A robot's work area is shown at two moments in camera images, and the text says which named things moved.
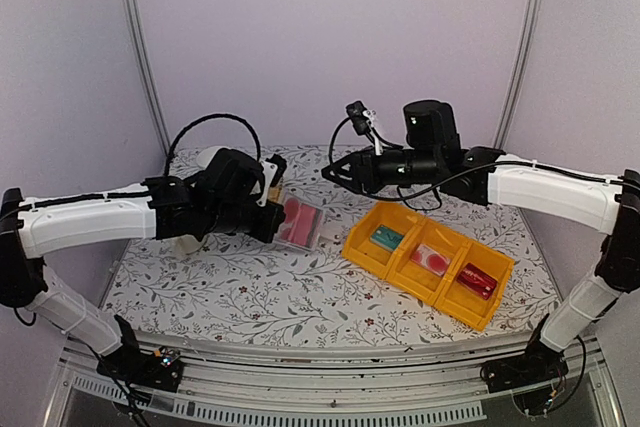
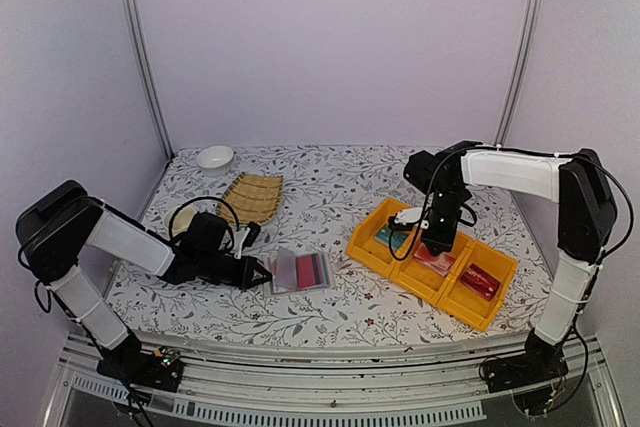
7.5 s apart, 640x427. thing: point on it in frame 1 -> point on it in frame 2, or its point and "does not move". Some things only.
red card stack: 477,280 does not move
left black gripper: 274,217 -> 248,264
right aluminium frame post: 530,44 does not move
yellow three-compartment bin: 430,261 does not move
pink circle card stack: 431,260 does not move
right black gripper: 361,164 -> 445,241
